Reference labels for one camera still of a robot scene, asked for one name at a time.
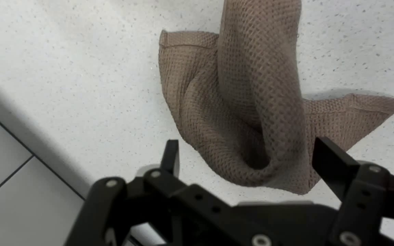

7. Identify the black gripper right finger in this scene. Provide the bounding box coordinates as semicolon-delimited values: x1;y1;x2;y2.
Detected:
311;135;394;246

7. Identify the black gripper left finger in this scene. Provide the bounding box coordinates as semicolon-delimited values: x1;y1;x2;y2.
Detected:
62;138;235;246

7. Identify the beige waffle hand towel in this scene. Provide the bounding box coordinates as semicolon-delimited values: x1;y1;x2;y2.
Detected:
157;0;394;196

